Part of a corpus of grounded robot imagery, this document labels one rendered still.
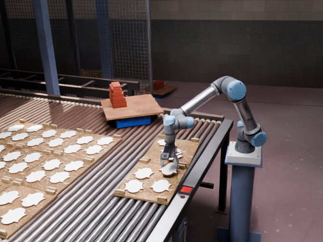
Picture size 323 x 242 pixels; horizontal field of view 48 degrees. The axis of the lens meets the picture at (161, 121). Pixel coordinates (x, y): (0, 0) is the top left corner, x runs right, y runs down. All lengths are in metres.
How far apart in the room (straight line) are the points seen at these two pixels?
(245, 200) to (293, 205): 1.02
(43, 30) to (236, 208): 2.55
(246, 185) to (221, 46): 4.73
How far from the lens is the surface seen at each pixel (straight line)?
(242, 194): 2.91
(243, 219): 3.05
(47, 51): 4.02
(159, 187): 2.28
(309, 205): 3.94
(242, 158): 2.70
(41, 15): 3.96
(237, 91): 2.34
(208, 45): 7.30
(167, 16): 7.36
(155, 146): 2.78
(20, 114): 3.78
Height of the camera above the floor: 2.20
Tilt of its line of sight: 23 degrees down
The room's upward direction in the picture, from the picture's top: 2 degrees counter-clockwise
